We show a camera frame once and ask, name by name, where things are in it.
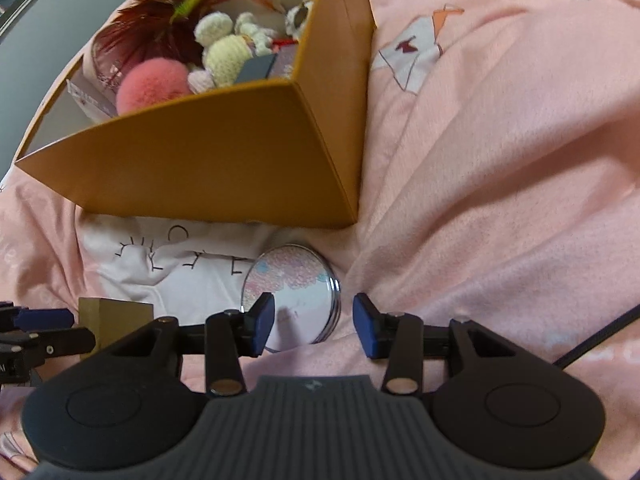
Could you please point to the small gold box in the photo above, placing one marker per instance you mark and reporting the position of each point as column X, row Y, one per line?
column 115, row 317

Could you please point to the red feather toy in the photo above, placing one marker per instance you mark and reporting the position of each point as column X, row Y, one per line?
column 150, row 25

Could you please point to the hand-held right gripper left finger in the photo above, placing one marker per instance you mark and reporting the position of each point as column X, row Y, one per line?
column 261, row 322

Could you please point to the orange cardboard box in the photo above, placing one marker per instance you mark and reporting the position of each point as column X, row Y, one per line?
column 225, row 160

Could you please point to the pink peach plush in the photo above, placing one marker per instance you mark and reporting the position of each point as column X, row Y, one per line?
column 150, row 85

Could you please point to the white crochet doll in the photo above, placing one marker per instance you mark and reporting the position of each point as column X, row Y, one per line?
column 225, row 55

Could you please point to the round pink compact mirror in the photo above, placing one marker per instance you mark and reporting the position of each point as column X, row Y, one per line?
column 300, row 285

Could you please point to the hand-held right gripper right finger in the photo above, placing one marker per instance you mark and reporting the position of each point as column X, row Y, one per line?
column 366, row 325

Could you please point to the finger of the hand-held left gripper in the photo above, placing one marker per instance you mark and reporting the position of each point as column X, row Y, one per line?
column 65, row 342
column 45, row 319

